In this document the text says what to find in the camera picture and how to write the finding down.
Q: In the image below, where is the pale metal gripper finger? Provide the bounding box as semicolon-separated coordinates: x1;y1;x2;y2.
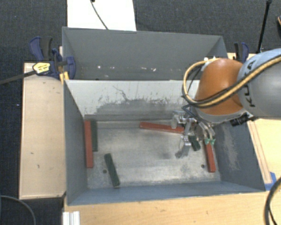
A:
183;141;192;158
175;136;187;159

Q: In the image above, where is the dark green flat block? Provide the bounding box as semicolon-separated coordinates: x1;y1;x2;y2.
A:
104;153;121;188
90;120;99;152
188;135;201;152

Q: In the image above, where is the red-brown flat block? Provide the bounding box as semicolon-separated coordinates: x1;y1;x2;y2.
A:
139;121;185;135
203;141;217;173
84;120;95;169

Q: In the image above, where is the grey metal bin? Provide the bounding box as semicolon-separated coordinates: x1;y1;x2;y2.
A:
61;26;266;206

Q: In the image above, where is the pale wood board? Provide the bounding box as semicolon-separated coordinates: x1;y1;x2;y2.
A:
18;62;67;200

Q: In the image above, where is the black cylinder on white bracket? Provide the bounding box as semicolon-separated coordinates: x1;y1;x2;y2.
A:
229;113;258;127

